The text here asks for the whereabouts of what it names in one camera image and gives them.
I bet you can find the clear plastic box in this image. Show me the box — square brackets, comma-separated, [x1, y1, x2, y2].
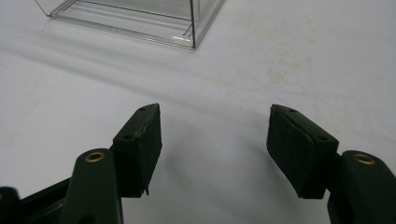
[33, 0, 226, 50]

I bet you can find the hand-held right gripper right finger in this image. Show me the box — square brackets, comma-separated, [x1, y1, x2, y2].
[266, 104, 396, 224]

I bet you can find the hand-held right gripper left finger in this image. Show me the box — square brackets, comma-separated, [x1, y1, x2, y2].
[60, 103, 163, 224]

